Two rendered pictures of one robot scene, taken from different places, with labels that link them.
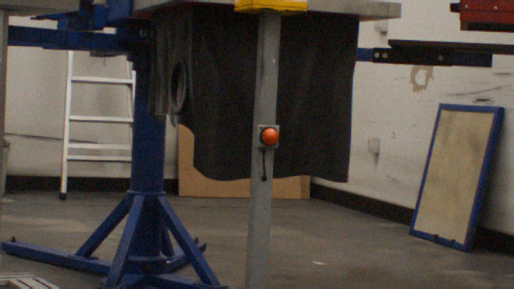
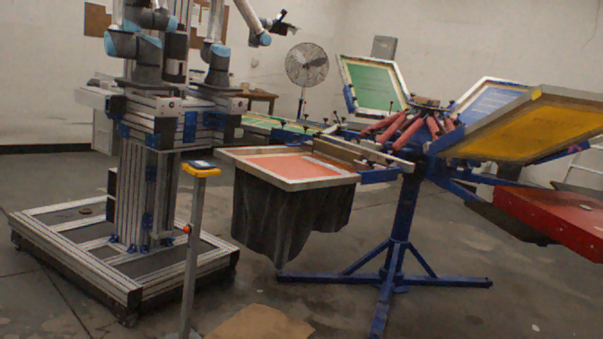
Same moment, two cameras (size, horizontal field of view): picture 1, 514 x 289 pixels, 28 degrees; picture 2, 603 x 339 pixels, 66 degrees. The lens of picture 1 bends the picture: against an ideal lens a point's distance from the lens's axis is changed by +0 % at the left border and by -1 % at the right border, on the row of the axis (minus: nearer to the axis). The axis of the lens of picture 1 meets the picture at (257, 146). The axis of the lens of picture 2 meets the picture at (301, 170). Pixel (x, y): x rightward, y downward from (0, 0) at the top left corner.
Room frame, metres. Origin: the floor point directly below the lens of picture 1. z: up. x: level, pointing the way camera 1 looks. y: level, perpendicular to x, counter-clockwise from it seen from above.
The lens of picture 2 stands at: (1.84, -2.06, 1.55)
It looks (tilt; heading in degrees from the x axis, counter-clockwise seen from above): 15 degrees down; 64
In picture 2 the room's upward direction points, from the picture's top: 9 degrees clockwise
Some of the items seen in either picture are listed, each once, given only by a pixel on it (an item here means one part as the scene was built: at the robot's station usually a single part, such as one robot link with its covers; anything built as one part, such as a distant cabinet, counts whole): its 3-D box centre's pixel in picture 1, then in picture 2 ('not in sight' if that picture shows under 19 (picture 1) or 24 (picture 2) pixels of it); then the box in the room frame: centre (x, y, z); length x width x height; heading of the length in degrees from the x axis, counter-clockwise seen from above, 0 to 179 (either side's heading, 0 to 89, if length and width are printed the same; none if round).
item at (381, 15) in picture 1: (242, 10); (308, 163); (2.92, 0.06, 0.97); 0.79 x 0.58 x 0.04; 19
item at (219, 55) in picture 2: not in sight; (219, 56); (2.56, 0.68, 1.42); 0.13 x 0.12 x 0.14; 97
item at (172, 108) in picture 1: (181, 72); not in sight; (2.81, 0.21, 0.79); 0.46 x 0.09 x 0.33; 19
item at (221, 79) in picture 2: not in sight; (217, 76); (2.56, 0.68, 1.31); 0.15 x 0.15 x 0.10
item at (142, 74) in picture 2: not in sight; (147, 73); (2.13, 0.42, 1.31); 0.15 x 0.15 x 0.10
